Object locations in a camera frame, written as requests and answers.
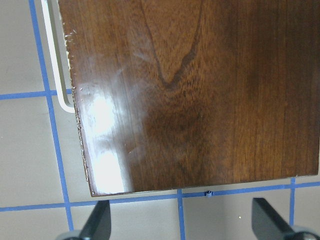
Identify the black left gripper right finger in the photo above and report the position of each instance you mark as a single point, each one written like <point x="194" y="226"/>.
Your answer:
<point x="267" y="224"/>

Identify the dark wooden drawer cabinet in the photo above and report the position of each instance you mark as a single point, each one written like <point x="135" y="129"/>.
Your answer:
<point x="173" y="94"/>

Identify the light wooden drawer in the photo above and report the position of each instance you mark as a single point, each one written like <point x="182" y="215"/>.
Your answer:
<point x="55" y="56"/>

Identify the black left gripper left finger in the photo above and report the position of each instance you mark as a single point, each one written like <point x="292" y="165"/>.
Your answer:
<point x="98" y="225"/>

